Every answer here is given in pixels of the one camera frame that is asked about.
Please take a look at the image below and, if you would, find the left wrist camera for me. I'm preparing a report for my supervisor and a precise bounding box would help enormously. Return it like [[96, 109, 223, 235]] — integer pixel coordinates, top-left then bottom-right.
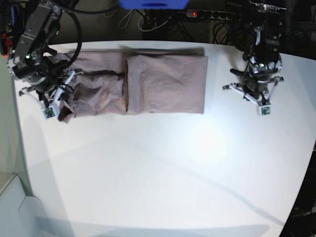
[[259, 105, 271, 117]]

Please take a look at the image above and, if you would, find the black power strip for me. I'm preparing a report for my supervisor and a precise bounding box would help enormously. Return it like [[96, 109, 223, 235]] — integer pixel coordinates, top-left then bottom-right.
[[186, 9, 241, 21]]

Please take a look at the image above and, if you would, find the grey side table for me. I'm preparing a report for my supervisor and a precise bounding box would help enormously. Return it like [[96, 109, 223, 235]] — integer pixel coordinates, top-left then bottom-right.
[[0, 175, 57, 237]]

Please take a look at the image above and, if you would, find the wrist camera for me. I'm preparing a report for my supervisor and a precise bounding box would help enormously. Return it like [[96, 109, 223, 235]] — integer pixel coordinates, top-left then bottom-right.
[[41, 104, 60, 120], [259, 105, 271, 117]]

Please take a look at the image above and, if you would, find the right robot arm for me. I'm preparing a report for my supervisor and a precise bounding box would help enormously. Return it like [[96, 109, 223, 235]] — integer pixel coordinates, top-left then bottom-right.
[[7, 0, 82, 109]]

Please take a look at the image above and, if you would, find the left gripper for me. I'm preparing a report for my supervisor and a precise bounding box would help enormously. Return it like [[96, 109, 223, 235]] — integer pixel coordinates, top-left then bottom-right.
[[222, 76, 284, 106]]

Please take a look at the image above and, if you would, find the blue box at top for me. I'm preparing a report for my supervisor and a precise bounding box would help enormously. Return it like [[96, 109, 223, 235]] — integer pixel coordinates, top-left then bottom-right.
[[119, 0, 189, 10]]

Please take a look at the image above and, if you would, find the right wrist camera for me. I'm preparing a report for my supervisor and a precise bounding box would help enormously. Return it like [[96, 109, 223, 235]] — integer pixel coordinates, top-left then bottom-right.
[[41, 104, 60, 120]]

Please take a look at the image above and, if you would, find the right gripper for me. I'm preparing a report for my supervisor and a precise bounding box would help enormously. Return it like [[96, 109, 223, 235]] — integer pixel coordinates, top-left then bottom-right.
[[18, 69, 83, 109]]

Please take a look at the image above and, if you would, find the mauve t-shirt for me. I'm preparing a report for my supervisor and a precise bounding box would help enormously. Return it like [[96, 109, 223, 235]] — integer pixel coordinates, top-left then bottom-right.
[[58, 49, 208, 122]]

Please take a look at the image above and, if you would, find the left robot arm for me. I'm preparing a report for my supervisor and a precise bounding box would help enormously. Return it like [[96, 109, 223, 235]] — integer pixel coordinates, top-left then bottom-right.
[[223, 0, 286, 112]]

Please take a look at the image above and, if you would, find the white cable loop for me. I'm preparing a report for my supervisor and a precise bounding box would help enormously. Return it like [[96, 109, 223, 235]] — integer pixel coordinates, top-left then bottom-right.
[[118, 9, 135, 30]]

